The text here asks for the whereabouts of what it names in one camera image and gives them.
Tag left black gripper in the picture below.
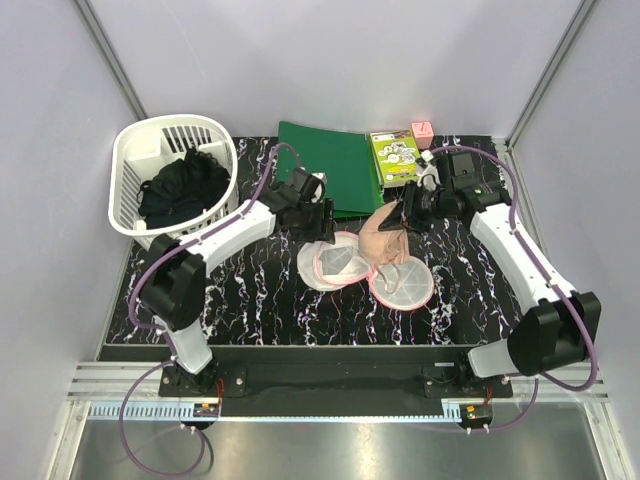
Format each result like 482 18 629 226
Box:
292 197 335 244

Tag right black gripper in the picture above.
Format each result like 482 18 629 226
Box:
378 180 452 237

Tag beige pink bra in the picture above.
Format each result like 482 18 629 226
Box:
358 201 409 293

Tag white mesh laundry bag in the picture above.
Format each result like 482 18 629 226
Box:
297 231 435 311

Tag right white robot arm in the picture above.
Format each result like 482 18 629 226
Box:
381 145 602 397

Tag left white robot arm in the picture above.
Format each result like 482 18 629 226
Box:
130 167 335 396

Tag white plastic laundry basket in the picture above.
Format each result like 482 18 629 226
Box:
108 114 239 248

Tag green book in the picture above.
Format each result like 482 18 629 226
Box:
369 130 422 189

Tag green folder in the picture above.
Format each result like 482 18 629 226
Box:
278 121 384 219

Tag pink small box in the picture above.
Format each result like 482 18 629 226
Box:
411 121 435 150

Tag black clothes in basket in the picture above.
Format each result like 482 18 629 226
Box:
137 148 230 230

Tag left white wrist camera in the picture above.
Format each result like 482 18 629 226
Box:
311 172 327 203

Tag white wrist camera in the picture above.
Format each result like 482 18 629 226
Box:
311 172 327 203
416 150 440 192

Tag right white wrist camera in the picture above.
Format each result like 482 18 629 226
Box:
416 150 440 192

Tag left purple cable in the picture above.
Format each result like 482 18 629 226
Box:
117 142 301 476

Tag purple cable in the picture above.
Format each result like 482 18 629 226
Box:
117 142 301 476
419 145 600 436

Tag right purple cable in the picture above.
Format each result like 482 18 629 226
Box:
419 145 600 436

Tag black mounting base plate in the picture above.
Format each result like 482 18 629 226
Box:
159 346 513 421

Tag white cable duct rail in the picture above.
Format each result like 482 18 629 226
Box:
88 401 220 422

